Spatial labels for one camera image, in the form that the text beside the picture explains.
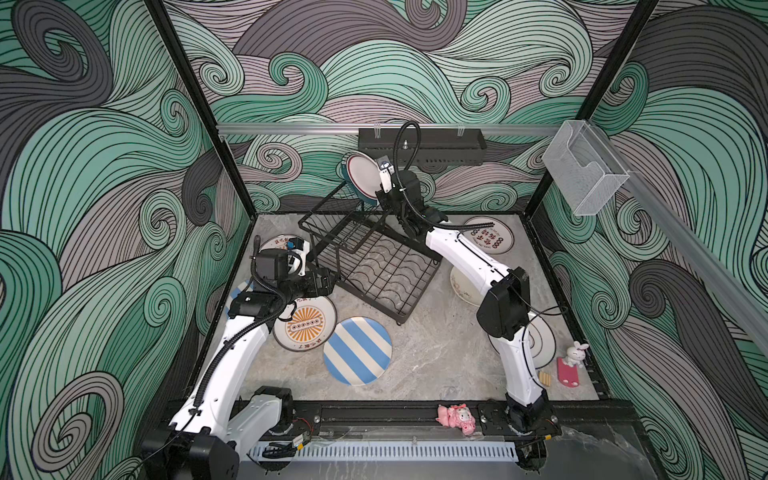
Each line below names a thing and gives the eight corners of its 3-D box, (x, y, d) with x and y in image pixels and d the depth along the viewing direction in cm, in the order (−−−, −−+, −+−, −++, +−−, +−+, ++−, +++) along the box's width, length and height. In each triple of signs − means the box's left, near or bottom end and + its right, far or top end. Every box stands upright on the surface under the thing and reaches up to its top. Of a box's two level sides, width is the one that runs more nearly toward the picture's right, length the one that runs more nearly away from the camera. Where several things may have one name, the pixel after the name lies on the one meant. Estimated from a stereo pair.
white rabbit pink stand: (558, 383, 81) (575, 374, 74) (555, 350, 86) (571, 339, 80) (575, 388, 80) (594, 380, 73) (571, 355, 86) (588, 344, 79)
